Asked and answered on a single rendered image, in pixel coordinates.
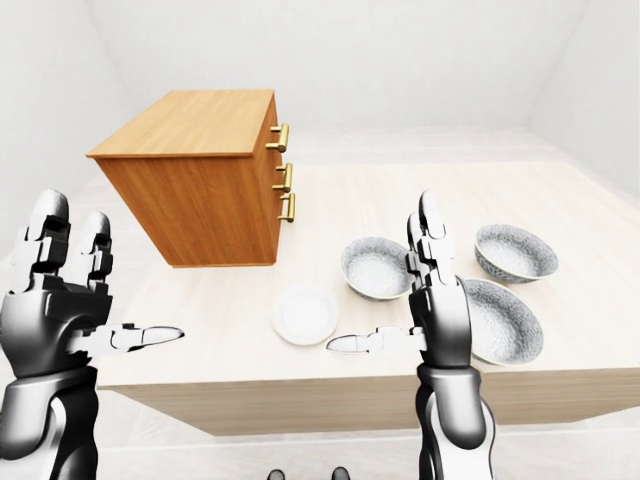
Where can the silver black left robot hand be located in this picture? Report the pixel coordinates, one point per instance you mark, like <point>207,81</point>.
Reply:
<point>47,320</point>

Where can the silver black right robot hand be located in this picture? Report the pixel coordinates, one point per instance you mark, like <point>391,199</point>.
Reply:
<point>442,325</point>

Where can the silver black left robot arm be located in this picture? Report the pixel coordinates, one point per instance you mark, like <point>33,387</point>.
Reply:
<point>47,425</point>

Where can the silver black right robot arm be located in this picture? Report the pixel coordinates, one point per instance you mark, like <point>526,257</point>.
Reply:
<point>455,425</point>

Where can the grey patterned bowl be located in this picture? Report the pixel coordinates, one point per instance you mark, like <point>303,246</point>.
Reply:
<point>505,320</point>
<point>517,252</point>
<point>375,270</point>

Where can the wooden cabinet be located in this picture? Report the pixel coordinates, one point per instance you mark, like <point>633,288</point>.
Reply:
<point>190,200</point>

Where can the wooden cabinet drawer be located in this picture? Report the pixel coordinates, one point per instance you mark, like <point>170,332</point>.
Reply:
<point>275,230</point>
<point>272,175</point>
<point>269,125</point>

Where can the white plate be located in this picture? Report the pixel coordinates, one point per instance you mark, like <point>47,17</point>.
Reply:
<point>305,315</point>

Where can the small dark rounded shape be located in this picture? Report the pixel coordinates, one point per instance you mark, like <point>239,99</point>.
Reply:
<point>275,474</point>
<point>340,473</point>

